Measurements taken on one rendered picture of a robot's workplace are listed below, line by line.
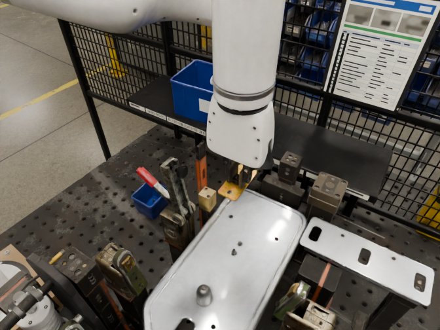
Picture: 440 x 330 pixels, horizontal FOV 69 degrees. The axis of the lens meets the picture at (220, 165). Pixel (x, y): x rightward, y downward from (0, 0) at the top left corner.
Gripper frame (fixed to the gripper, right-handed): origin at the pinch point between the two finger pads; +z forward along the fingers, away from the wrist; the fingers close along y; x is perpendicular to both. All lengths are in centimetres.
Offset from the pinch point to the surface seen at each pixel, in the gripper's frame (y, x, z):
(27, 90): -289, 102, 128
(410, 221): 40, 55, 51
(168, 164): -16.4, -0.1, 6.1
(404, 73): 19, 55, 1
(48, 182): -167, 32, 128
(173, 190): -14.6, -1.7, 12.0
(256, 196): -3.6, 18.5, 27.5
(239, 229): -2.1, 6.6, 27.5
